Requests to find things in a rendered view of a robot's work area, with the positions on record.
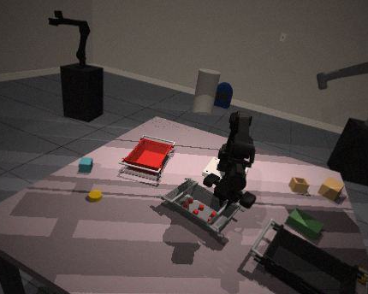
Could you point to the green rectangular block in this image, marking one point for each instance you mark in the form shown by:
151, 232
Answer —
305, 223

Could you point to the small open brown box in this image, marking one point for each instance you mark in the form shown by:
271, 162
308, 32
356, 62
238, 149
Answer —
298, 185

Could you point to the small teal block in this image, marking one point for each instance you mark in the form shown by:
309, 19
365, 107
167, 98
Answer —
85, 165

